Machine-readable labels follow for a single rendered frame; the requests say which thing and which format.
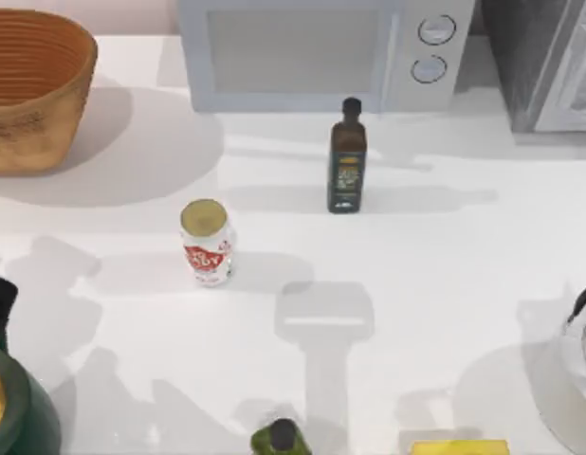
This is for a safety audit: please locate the brown woven basket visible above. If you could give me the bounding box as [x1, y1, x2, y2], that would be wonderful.
[0, 9, 100, 178]

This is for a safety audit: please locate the pale microwave oven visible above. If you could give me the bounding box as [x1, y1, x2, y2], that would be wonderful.
[174, 0, 477, 115]

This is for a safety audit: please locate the green and gold pot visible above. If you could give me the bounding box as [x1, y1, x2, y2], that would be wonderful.
[0, 350, 62, 455]

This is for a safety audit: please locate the white kettle with black handle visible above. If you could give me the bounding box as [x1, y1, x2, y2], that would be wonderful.
[534, 283, 586, 455]

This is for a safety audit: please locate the round microwave knob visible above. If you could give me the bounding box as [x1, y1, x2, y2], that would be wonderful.
[410, 53, 449, 85]
[417, 13, 458, 45]

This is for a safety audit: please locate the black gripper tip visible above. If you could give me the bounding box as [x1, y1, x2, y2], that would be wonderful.
[0, 273, 19, 355]

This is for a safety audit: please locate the red and white can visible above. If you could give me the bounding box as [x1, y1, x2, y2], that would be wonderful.
[179, 198, 238, 288]

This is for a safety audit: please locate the dark olive oil bottle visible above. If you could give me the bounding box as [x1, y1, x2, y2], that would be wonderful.
[326, 97, 369, 215]

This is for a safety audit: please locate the green bottle with black cap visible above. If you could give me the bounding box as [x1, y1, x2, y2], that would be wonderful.
[249, 417, 312, 455]

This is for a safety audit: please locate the flat yellow square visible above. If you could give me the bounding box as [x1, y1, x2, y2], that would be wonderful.
[410, 439, 510, 455]

